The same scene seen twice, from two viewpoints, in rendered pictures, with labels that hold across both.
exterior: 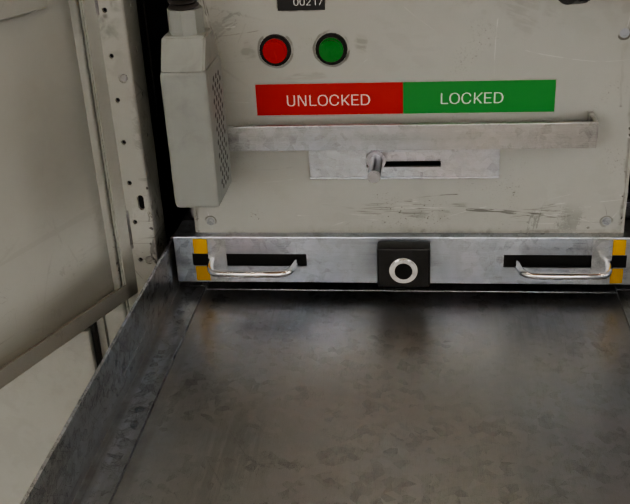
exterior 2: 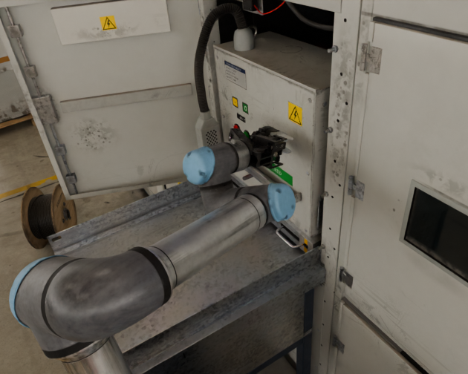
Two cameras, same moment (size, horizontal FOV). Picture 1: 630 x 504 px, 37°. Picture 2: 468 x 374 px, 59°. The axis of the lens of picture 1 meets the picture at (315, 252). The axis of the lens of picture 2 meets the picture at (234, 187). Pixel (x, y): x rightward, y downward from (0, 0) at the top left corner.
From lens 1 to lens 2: 1.06 m
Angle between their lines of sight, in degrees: 47
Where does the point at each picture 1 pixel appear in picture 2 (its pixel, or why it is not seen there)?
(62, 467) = (129, 210)
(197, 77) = (200, 131)
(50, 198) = (192, 142)
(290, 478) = not seen: hidden behind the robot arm
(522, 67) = (284, 167)
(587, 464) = (210, 286)
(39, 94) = (191, 116)
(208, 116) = (202, 142)
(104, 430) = (157, 207)
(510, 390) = (232, 258)
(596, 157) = (302, 208)
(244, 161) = not seen: hidden behind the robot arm
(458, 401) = not seen: hidden behind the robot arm
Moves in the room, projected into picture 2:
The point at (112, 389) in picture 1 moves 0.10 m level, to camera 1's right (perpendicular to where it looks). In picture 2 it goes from (164, 199) to (179, 211)
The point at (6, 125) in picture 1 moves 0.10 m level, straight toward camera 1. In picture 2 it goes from (178, 122) to (160, 133)
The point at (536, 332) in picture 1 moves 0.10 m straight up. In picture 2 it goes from (267, 250) to (267, 226)
